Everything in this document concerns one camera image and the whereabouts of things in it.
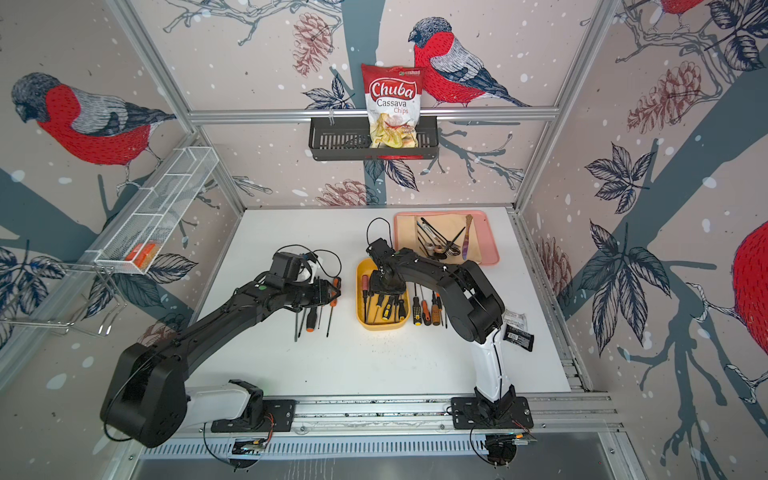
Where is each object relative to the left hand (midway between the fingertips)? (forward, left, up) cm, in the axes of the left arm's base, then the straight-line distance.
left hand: (340, 288), depth 84 cm
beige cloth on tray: (+28, -34, -11) cm, 46 cm away
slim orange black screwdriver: (-3, -25, -11) cm, 28 cm away
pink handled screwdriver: (+5, -6, -10) cm, 13 cm away
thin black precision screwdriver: (-6, -31, -12) cm, 34 cm away
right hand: (+6, -10, -12) cm, 17 cm away
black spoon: (+19, -30, -10) cm, 37 cm away
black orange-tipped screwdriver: (-5, +10, -10) cm, 15 cm away
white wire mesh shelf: (+10, +48, +18) cm, 53 cm away
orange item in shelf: (-3, +41, +21) cm, 46 cm away
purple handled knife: (+38, -46, -12) cm, 61 cm away
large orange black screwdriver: (-1, +1, +1) cm, 1 cm away
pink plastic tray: (+23, -50, -12) cm, 57 cm away
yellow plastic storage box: (-2, -11, -12) cm, 16 cm away
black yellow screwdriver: (-1, -22, -10) cm, 25 cm away
